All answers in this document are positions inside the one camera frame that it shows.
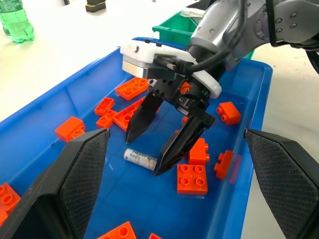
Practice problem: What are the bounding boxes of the green plastic bin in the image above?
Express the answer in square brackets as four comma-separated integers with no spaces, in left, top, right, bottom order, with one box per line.
[152,9,255,60]

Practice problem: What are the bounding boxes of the orange flat eight-stud brick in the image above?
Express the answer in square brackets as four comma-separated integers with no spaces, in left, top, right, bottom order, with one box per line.
[116,77,150,101]

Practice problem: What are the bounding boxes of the orange wedge plate brick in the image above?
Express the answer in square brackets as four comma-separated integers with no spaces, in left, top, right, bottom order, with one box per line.
[112,97,147,131]

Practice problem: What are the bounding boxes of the orange small toy brick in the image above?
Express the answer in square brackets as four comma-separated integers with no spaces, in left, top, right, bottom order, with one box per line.
[96,110,118,129]
[213,149,234,179]
[94,97,115,117]

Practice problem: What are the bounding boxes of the blue plastic bin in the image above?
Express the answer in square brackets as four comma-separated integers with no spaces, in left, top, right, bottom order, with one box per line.
[0,37,274,239]

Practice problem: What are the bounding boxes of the black and yellow block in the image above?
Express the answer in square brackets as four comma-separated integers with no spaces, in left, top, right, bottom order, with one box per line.
[85,0,107,12]

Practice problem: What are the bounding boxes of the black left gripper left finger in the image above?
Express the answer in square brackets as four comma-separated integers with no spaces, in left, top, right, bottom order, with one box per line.
[0,128,111,239]

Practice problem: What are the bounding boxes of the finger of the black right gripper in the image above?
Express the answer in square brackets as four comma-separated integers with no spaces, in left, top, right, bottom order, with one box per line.
[152,109,216,177]
[125,93,164,144]

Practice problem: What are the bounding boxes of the green plastic bottle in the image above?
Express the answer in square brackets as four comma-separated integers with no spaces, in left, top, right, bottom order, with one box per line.
[0,0,35,43]

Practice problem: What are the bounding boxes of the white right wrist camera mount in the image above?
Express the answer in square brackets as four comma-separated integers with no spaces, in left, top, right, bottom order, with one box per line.
[120,39,222,99]

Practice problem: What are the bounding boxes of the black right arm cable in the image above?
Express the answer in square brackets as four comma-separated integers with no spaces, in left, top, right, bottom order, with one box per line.
[153,0,250,75]

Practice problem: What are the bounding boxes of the white cylindrical battery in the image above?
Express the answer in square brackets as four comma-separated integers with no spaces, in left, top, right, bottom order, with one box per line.
[124,148,158,171]

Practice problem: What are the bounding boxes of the black robot torso part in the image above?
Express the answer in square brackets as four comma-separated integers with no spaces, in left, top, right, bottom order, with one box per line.
[306,47,319,74]

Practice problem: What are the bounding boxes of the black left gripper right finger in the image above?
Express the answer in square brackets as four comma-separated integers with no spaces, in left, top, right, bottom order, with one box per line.
[243,128,319,239]

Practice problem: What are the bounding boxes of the orange four-stud square brick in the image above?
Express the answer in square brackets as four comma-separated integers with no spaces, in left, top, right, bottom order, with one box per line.
[176,163,208,196]

